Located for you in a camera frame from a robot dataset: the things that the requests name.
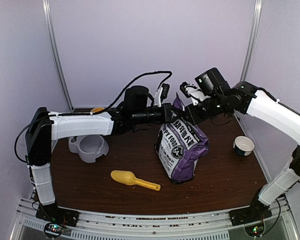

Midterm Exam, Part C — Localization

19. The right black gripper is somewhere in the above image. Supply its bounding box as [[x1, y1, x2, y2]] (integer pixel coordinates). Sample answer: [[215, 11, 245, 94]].
[[184, 94, 226, 125]]

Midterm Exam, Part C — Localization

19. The purple pet food bag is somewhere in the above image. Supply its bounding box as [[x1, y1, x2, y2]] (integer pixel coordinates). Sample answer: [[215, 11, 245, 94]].
[[154, 95, 210, 184]]

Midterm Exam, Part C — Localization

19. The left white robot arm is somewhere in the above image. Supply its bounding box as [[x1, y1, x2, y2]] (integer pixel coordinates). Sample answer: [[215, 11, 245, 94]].
[[25, 84, 173, 222]]

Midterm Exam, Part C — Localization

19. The grey double pet feeder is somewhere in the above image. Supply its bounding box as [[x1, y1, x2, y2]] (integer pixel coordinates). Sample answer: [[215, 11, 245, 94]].
[[68, 135, 109, 163]]

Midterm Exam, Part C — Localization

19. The white and blue bowl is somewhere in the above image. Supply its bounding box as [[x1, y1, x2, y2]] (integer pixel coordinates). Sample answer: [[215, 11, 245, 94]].
[[232, 135, 255, 157]]

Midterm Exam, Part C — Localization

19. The patterned mug yellow inside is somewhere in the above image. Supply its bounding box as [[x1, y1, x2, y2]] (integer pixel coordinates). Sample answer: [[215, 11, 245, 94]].
[[90, 107, 105, 113]]

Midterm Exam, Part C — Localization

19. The yellow plastic scoop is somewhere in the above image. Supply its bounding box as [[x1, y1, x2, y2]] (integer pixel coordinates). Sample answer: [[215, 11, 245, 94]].
[[110, 170, 161, 191]]

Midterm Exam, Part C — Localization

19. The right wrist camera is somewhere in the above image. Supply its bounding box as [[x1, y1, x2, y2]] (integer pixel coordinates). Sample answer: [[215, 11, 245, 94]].
[[179, 82, 205, 106]]

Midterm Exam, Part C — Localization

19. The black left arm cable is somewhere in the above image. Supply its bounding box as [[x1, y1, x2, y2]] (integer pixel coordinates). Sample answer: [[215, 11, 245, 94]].
[[14, 70, 173, 163]]

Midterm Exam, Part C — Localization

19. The front aluminium rail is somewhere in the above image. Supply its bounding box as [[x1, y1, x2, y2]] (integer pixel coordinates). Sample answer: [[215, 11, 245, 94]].
[[8, 197, 300, 240]]

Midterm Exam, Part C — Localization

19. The right aluminium frame post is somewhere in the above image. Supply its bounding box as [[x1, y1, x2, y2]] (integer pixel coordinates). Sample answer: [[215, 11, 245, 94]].
[[230, 0, 263, 86]]

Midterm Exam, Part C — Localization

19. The aluminium frame post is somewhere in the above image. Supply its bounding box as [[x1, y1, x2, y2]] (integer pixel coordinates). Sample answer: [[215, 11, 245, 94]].
[[230, 0, 263, 86], [42, 0, 74, 111]]

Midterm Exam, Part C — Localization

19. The left aluminium frame post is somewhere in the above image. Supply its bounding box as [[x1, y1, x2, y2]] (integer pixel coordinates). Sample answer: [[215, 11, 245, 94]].
[[42, 0, 74, 111]]

